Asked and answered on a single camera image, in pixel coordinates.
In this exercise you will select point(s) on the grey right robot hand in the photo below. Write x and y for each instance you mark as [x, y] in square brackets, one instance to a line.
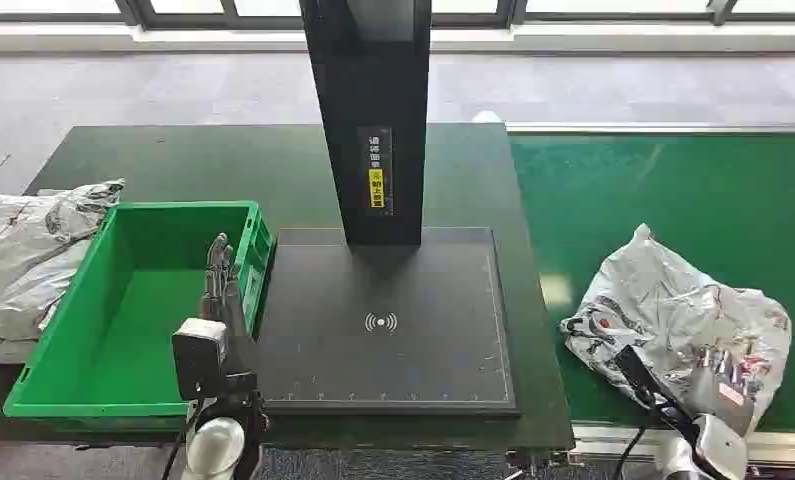
[718, 391]

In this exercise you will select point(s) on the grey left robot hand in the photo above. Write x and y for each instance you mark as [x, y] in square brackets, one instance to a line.
[223, 278]

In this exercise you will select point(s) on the white parcel bag black print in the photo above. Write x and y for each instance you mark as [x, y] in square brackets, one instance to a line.
[662, 298]

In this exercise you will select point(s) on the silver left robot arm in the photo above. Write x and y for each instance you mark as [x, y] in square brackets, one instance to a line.
[215, 444]

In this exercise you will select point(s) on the white crate label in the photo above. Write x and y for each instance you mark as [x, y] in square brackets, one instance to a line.
[252, 288]

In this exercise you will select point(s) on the green plastic crate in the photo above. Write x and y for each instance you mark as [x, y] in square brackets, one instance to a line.
[105, 361]

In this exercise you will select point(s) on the black yellow column label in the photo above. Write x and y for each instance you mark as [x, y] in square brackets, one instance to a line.
[375, 172]

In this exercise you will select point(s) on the pale grey parcel bag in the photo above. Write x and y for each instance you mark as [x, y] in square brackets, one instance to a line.
[19, 258]

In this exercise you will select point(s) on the green conveyor belt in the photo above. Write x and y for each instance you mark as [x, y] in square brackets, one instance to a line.
[688, 185]

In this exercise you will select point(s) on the black scanner column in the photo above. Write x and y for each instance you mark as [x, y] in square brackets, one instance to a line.
[370, 86]

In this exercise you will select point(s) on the white round object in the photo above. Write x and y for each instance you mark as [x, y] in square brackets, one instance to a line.
[487, 117]

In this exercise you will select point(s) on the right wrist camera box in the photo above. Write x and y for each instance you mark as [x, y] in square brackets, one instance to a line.
[639, 378]

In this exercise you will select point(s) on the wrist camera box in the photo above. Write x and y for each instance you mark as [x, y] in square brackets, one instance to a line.
[639, 378]
[198, 361]

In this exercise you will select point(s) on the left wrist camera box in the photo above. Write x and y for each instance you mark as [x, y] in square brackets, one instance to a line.
[198, 361]

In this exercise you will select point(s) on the silver conveyor frame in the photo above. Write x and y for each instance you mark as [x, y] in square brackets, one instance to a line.
[788, 445]

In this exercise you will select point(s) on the black scanner base plate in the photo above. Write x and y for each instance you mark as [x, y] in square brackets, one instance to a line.
[410, 364]

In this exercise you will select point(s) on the dark window frame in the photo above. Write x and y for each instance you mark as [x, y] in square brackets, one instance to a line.
[225, 22]

